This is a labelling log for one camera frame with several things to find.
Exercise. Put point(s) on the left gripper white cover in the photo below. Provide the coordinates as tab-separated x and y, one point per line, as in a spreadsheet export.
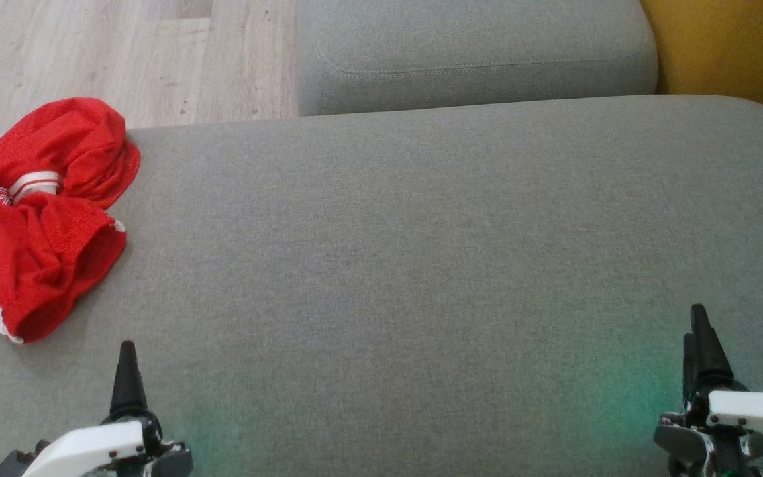
90	447

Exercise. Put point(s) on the large grey sofa seat cushion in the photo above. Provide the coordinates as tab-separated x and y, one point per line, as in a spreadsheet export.
421	278

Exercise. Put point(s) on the small grey sofa cushion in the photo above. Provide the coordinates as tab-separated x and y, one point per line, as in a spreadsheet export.
474	46

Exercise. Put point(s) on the red shorts with white stripe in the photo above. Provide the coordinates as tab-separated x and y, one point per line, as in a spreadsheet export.
44	265

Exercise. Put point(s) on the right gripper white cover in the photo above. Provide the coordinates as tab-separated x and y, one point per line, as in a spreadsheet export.
752	411

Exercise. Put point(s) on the mustard yellow upholstered panel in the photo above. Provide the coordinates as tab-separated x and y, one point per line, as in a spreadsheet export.
732	46

